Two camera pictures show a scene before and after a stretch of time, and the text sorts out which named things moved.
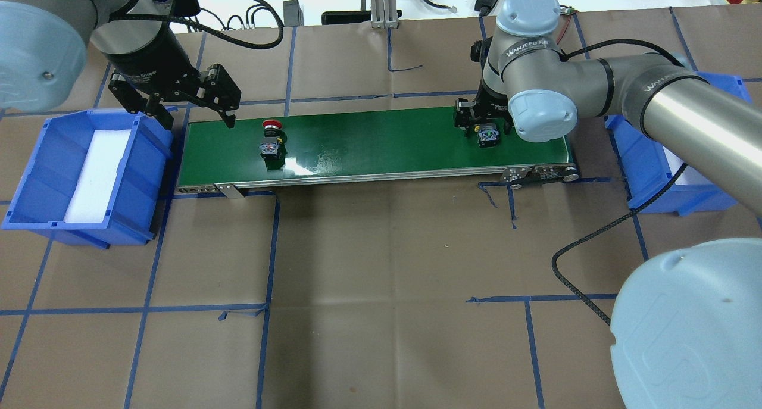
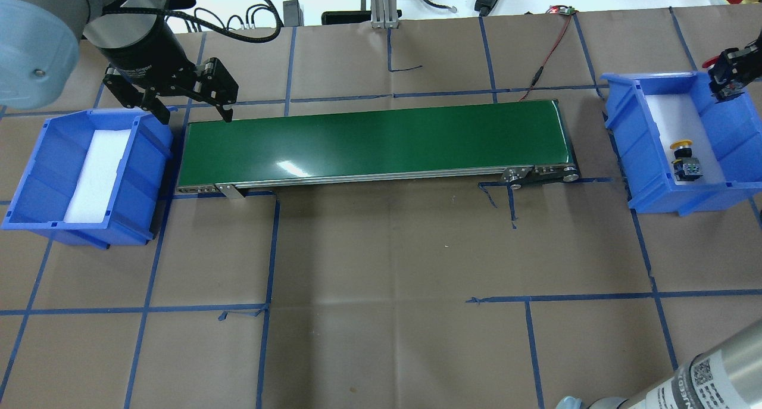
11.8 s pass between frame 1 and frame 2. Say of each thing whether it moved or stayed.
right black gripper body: moved
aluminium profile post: stayed
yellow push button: moved
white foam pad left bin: stayed
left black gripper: stayed
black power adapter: stayed
